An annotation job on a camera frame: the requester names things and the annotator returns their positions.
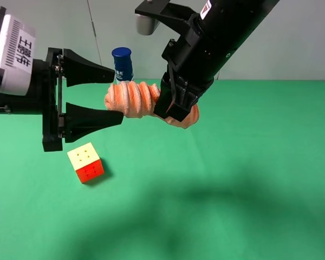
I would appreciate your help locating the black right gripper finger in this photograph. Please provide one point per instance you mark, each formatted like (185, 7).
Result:
(175, 100)

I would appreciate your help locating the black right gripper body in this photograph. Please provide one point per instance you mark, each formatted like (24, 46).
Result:
(191, 59)

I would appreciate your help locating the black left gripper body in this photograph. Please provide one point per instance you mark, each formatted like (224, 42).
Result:
(40, 99)

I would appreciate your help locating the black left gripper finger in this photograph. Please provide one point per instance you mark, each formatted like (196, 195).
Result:
(77, 70)
(80, 121)

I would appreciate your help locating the orange ribbed plush toy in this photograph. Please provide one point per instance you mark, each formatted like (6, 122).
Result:
(136, 100)

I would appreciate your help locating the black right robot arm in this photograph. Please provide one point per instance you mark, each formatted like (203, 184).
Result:
(230, 23)

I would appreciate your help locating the yellow and red puzzle cube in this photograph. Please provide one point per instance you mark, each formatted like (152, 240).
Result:
(86, 162)

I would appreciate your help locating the blue capped white bottle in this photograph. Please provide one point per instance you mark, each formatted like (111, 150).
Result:
(123, 64)

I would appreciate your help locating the green table cloth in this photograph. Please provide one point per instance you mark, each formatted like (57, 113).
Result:
(246, 182)

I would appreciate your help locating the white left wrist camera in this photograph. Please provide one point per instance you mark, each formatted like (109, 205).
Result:
(17, 45)

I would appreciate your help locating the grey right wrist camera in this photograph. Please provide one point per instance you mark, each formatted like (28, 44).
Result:
(149, 14)

